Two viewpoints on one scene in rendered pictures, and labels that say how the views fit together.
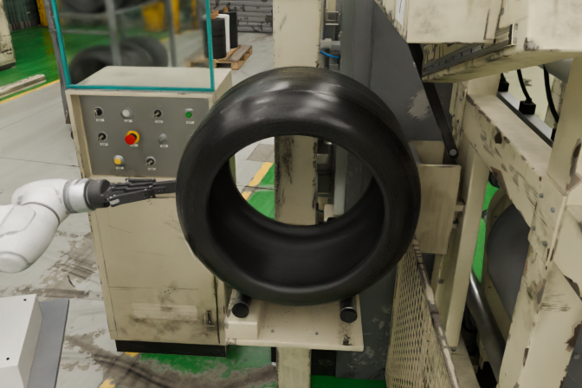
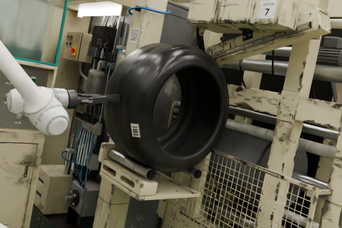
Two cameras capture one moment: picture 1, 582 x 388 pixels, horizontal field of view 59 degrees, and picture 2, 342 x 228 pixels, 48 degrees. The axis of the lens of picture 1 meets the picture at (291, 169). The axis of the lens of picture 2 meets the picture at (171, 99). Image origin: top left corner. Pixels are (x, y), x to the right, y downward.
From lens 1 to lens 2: 1.32 m
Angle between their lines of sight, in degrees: 47
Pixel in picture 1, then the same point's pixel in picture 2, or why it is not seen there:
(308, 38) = (157, 35)
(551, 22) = (321, 22)
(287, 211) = not seen: hidden behind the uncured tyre
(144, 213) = not seen: outside the picture
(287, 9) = (151, 18)
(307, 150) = not seen: hidden behind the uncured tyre
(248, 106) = (179, 51)
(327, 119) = (210, 62)
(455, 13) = (289, 17)
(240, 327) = (149, 187)
